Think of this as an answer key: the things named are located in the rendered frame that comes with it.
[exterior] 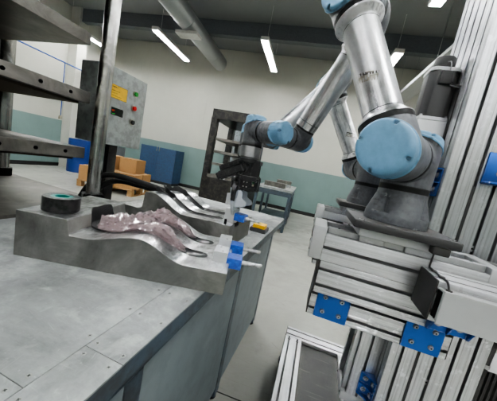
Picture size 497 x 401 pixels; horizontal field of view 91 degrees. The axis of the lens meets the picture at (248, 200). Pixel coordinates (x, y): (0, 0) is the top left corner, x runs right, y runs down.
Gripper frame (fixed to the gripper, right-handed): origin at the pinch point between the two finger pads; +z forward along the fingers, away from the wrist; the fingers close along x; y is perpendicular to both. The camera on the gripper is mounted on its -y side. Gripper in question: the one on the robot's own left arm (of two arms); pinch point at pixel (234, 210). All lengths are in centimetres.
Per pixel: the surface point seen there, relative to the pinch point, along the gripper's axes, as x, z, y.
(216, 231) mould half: -6.9, 7.5, -2.6
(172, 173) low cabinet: 559, 37, -413
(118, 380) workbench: -61, 17, 9
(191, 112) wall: 612, -157, -413
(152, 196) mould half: -7.0, 1.2, -31.7
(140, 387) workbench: -48, 32, 4
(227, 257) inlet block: -29.5, 6.8, 10.7
